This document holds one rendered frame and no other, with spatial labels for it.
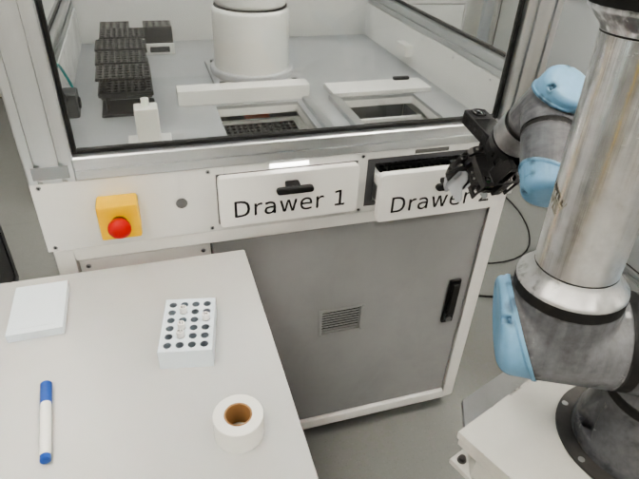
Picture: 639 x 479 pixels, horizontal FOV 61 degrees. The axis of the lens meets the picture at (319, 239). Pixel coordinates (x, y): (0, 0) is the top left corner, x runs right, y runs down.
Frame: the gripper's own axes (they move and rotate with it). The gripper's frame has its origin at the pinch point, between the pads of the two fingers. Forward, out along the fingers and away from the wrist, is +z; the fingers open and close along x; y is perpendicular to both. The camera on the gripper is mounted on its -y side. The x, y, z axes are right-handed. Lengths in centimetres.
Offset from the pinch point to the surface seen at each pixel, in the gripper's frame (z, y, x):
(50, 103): -8, -19, -72
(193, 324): 1, 19, -54
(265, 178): 5.0, -8.0, -36.7
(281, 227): 17.6, -2.1, -32.8
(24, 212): 171, -85, -121
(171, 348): -1, 23, -58
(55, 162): 1, -13, -73
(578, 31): 79, -102, 136
